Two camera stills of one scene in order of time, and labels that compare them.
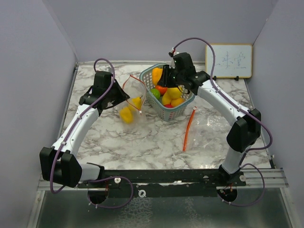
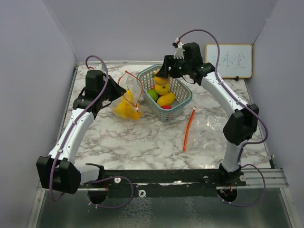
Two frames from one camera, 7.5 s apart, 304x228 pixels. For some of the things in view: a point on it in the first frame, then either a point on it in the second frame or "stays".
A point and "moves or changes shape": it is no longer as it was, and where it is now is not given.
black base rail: (165, 183) stays
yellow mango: (176, 101) -> (166, 99)
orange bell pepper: (157, 72) -> (136, 115)
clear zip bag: (129, 111) moves or changes shape
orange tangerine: (162, 90) moves or changes shape
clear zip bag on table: (207, 131) stays
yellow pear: (137, 102) moves or changes shape
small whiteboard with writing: (231, 60) stays
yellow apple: (170, 93) -> (162, 90)
